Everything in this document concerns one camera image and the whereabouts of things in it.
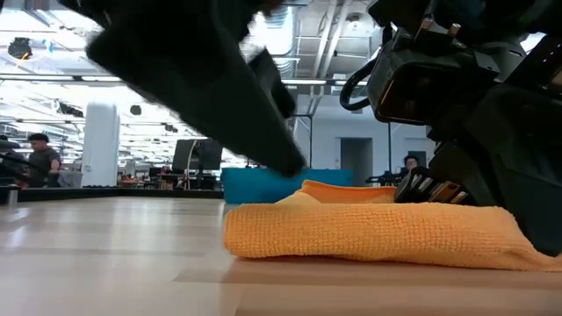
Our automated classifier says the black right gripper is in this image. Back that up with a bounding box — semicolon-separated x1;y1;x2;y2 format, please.
394;83;562;259

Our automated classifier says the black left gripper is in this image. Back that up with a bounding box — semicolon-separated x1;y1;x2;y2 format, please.
59;0;309;176

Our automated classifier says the orange microfiber towel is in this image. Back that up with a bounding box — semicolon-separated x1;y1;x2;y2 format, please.
222;178;562;273

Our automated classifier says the blue plastic basket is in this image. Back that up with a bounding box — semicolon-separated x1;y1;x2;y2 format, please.
221;167;354;205

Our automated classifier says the background computer monitor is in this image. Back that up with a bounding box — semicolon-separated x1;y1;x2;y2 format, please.
170;138;225;173

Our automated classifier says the person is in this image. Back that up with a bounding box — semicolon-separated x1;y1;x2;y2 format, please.
26;133;63;189
0;133;28;188
401;154;423;175

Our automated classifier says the grey door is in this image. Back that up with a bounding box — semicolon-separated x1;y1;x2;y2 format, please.
340;137;374;170

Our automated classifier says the white pillar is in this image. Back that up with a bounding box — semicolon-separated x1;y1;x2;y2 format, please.
81;101;121;189

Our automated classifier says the black ceiling speaker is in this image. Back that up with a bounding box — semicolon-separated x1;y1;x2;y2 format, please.
7;37;34;61

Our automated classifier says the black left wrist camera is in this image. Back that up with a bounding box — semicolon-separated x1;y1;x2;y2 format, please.
248;47;299;119

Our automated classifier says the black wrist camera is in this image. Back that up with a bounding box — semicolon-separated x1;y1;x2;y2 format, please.
367;21;501;126
248;47;299;119

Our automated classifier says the black right camera cable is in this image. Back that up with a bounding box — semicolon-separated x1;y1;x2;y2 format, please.
339;55;382;112

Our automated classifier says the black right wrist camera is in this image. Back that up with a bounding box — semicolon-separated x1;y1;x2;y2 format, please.
367;21;501;126

